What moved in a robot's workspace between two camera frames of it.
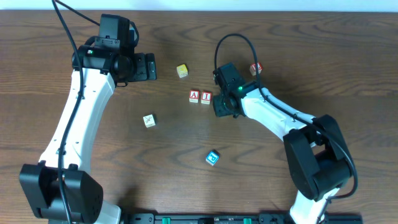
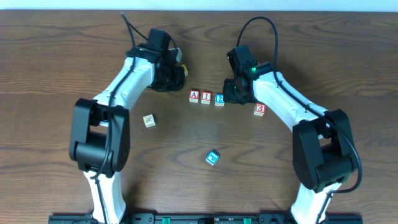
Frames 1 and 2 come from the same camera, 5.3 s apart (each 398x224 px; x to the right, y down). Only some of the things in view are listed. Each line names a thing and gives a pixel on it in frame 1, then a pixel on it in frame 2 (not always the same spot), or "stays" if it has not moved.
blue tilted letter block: x=212 y=157 stays
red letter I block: x=206 y=98 stays
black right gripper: x=219 y=109 -> x=235 y=92
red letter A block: x=194 y=96 stays
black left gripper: x=148 y=66 -> x=171 y=80
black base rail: x=236 y=218 stays
